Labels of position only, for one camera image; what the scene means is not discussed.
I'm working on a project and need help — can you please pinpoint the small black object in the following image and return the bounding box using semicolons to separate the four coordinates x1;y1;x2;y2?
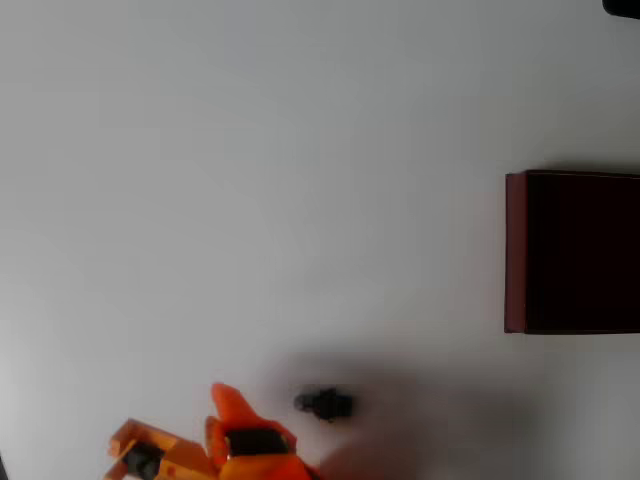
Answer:
293;387;355;424

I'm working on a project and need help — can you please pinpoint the dark red open box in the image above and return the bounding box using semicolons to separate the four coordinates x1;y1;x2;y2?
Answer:
503;168;640;336

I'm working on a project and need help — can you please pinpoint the black object at table edge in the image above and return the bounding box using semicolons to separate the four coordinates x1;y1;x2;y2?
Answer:
601;0;640;21

